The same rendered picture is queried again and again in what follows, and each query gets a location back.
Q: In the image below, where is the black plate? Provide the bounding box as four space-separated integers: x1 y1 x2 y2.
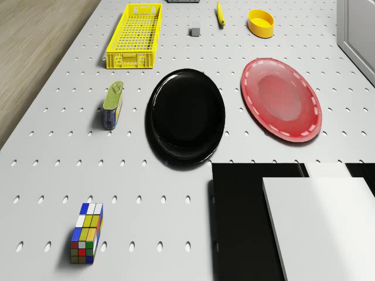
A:
145 68 226 166

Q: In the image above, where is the flat-sided can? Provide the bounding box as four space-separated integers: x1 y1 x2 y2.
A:
102 80 124 131

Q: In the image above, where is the yellow basket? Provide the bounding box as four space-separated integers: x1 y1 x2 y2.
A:
105 3 163 70

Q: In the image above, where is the red plate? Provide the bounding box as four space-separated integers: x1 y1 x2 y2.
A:
240 57 323 143

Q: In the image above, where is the banana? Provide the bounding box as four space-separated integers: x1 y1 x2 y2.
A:
216 1 226 28

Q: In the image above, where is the yellow bowl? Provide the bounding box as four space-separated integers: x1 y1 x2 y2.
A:
247 9 275 39

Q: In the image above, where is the puzzle cube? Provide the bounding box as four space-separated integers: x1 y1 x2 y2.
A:
70 202 104 265

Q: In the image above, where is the white cabinet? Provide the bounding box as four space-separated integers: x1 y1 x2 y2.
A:
336 0 375 88

